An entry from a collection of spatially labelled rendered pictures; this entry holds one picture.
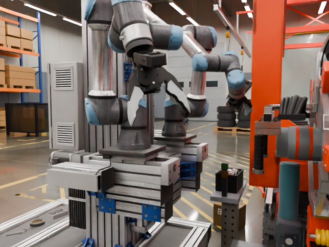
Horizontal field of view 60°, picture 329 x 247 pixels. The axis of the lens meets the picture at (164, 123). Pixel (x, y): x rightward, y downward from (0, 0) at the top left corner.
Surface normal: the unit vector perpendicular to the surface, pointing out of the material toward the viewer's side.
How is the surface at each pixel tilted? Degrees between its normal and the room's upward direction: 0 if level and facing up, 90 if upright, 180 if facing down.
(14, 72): 90
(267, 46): 90
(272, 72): 90
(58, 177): 90
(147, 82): 71
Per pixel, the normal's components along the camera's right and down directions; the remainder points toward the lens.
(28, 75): 0.92, 0.03
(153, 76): 0.30, -0.25
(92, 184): -0.40, 0.07
